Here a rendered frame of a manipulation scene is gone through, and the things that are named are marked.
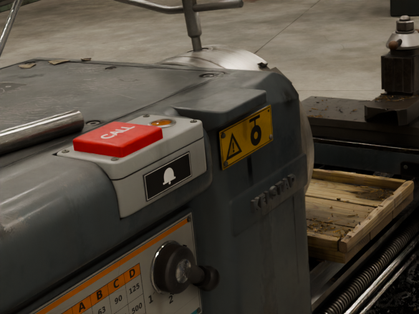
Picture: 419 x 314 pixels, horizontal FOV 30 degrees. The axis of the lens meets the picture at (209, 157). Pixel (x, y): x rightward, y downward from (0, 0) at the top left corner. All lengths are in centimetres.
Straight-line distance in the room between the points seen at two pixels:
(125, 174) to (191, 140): 10
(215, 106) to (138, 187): 16
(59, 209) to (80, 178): 4
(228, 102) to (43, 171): 24
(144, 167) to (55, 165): 8
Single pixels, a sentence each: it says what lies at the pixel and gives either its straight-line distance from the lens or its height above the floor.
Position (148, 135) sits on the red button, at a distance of 71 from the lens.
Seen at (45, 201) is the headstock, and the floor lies 125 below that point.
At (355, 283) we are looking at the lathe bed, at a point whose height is 79.
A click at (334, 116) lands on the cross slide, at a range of 175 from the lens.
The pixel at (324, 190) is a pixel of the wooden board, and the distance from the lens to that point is 157.
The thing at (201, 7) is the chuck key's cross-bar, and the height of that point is 130.
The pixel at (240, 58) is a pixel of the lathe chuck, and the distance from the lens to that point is 118.
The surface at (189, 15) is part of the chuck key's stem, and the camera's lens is 120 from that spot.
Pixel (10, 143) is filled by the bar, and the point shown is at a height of 127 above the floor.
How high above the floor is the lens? 147
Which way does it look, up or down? 19 degrees down
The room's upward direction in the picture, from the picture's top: 5 degrees counter-clockwise
